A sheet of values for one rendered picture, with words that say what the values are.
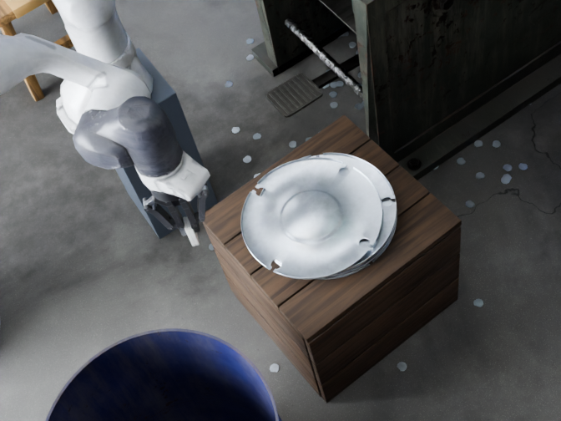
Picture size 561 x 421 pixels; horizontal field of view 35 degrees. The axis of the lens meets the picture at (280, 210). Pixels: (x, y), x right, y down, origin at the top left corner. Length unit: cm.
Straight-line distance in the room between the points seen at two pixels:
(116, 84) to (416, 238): 67
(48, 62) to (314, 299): 67
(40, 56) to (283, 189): 58
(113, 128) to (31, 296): 93
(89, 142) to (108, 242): 85
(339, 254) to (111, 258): 77
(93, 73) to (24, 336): 91
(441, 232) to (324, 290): 26
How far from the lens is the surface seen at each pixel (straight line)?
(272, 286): 177
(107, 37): 184
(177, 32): 275
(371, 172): 185
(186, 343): 166
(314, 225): 177
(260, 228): 180
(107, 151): 152
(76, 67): 158
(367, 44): 191
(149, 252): 229
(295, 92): 229
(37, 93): 271
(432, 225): 181
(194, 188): 155
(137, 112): 148
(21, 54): 154
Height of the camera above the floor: 189
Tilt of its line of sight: 56 degrees down
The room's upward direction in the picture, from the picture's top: 15 degrees counter-clockwise
